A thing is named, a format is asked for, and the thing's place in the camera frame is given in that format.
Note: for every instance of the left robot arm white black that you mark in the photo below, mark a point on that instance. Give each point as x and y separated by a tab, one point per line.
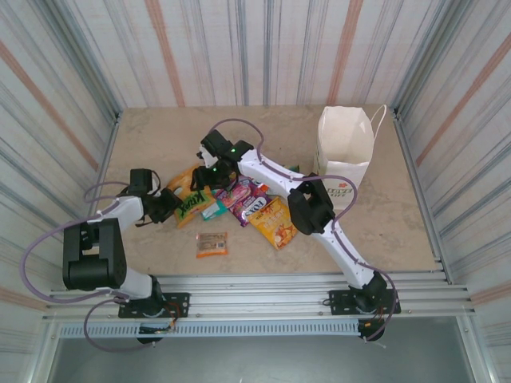
101	259

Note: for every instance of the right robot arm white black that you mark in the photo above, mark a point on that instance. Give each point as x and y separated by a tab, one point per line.
319	211

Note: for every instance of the pink purple snack bag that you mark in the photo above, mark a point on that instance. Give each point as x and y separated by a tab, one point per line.
235	193

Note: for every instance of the orange green snack bag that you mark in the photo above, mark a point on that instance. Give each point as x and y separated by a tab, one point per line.
191	203

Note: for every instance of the purple candy bag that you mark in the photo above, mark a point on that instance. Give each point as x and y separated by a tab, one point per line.
249	207

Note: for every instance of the yellow chips bag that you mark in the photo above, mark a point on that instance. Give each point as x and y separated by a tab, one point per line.
275	223

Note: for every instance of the white paper bag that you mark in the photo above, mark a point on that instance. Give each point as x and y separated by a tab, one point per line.
345	159

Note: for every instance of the blue white snack packet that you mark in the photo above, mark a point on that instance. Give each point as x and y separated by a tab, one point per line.
259	186

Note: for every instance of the teal white snack packet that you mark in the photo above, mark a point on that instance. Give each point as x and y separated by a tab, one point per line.
213	210

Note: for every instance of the small orange snack packet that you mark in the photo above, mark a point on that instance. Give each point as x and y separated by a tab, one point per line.
211	244

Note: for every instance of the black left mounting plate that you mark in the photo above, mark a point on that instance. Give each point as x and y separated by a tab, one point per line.
175	303

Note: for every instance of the black mounting plate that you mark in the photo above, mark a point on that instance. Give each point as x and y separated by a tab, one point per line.
175	303
343	301

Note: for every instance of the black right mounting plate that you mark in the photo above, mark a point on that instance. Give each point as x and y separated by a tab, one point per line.
343	301

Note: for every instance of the aluminium mounting rail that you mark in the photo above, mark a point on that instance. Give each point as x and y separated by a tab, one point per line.
255	293

